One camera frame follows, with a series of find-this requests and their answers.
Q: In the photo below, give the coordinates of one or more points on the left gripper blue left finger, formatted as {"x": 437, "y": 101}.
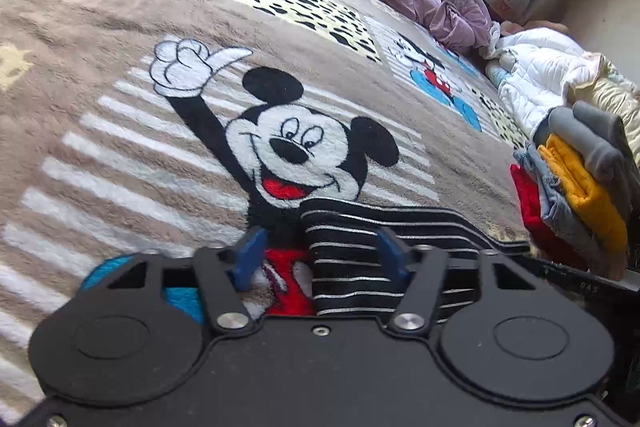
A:
{"x": 245, "y": 257}

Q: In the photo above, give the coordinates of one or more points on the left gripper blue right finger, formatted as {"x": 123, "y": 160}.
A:
{"x": 396, "y": 258}

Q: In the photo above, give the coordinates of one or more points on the red folded garment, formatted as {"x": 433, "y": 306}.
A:
{"x": 552, "y": 248}

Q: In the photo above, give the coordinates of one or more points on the blue grey folded garment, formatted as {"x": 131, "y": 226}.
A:
{"x": 561, "y": 219}

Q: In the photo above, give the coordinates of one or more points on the yellow folded garment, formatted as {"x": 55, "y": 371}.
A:
{"x": 587, "y": 197}

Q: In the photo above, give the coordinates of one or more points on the Mickey Mouse bed blanket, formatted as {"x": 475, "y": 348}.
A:
{"x": 174, "y": 124}

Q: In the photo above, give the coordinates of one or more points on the white puffy quilt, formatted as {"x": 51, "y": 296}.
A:
{"x": 534, "y": 71}

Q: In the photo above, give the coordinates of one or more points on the beige cream quilt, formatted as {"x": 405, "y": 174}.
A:
{"x": 598, "y": 83}

